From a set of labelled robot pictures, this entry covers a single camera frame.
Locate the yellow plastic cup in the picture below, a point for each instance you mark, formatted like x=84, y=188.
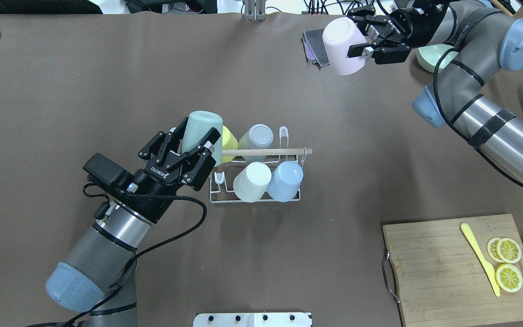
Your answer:
x=229, y=142

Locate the blue plastic cup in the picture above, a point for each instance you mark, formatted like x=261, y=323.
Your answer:
x=285, y=181

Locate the yellow plastic knife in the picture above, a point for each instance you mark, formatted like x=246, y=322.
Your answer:
x=487, y=266

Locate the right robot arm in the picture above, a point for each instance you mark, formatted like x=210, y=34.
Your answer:
x=485, y=41

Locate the grey plastic cup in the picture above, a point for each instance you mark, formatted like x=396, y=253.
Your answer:
x=259, y=136

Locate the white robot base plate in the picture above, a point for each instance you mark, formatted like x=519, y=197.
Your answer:
x=254, y=319

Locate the white wire cup rack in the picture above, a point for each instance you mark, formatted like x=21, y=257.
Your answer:
x=222, y=178

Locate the white plastic cup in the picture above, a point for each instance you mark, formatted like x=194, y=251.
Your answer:
x=251, y=183

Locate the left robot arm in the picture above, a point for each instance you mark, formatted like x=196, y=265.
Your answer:
x=97, y=279

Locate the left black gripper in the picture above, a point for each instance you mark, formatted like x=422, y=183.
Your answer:
x=151, y=187

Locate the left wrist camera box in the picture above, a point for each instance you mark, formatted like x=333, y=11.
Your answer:
x=107, y=175

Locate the green plastic cup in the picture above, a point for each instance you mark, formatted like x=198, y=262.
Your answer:
x=198, y=124

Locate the wooden cutting board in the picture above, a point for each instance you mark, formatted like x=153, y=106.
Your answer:
x=439, y=279

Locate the lemon slice lower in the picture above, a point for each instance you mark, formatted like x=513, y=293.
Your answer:
x=509, y=277

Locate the grey folded cloth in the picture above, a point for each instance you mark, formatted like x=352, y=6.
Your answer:
x=314, y=39

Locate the pink plastic cup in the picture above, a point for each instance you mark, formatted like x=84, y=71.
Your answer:
x=337, y=37

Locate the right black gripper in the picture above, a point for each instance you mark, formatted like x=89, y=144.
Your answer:
x=410, y=26

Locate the purple cloth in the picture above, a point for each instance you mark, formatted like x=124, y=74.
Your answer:
x=310, y=58

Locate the light green bowl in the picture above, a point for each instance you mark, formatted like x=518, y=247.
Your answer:
x=428, y=56

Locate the lemon slice upper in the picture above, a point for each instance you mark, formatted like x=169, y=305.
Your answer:
x=504, y=250

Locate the lemon slice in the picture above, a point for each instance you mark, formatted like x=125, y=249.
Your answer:
x=509, y=277
x=504, y=250

